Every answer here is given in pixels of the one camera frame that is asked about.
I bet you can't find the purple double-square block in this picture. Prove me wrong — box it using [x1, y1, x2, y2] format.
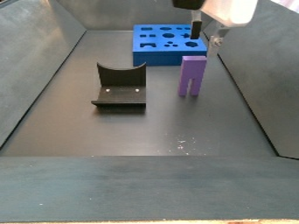
[179, 56, 207, 96]

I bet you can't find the black curved holder stand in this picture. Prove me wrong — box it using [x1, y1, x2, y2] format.
[91, 64, 145, 107]

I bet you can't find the blue foam shape board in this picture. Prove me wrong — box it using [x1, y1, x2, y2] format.
[132, 24, 207, 67]

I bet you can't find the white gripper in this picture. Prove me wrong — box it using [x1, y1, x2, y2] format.
[172, 0, 257, 58]

